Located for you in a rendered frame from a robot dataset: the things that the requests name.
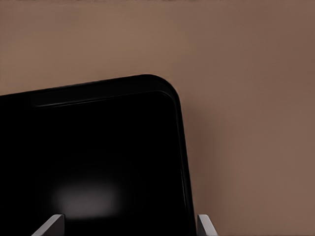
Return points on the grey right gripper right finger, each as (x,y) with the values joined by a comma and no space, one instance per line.
(205,226)

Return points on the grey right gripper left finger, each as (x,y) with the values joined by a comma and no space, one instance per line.
(52,227)

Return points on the black rectangular tray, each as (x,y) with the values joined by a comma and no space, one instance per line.
(98,152)

